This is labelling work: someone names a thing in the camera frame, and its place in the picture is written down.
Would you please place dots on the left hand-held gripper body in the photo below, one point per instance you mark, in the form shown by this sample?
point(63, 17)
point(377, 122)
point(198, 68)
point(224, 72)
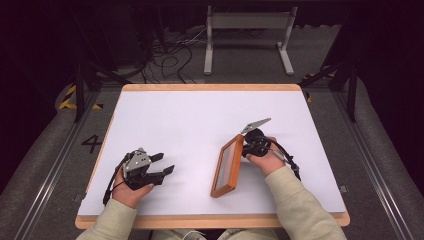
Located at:
point(137, 165)

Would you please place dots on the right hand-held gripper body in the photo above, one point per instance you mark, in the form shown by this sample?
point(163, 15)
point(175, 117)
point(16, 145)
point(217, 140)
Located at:
point(257, 143)

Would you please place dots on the wooden photo frame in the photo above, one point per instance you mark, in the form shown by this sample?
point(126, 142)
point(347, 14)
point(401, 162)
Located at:
point(227, 166)

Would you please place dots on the person's right hand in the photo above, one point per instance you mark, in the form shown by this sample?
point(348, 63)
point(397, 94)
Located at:
point(269, 164)

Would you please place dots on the person's left hand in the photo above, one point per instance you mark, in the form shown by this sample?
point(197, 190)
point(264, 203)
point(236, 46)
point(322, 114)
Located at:
point(128, 197)

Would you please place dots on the white table mat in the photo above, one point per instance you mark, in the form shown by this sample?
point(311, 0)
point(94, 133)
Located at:
point(186, 116)

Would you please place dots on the grey table clip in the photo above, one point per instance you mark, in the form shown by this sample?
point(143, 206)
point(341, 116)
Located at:
point(343, 189)
point(80, 197)

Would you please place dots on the yellow black floor tape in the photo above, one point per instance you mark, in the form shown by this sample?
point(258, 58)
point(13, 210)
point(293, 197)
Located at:
point(309, 98)
point(68, 100)

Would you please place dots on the person's legs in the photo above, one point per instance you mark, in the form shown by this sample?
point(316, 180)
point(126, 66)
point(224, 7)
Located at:
point(233, 235)

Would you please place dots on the black metal stand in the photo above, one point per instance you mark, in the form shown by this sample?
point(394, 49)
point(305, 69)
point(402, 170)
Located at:
point(351, 86)
point(79, 86)

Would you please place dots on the white metal stand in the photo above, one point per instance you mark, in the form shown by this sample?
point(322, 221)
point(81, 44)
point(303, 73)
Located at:
point(248, 20)

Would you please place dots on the dark cabinet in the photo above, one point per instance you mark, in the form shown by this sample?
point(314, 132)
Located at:
point(123, 36)

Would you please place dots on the metal floor rail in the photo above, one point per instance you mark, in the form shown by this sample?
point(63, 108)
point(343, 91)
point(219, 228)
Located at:
point(373, 166)
point(53, 166)

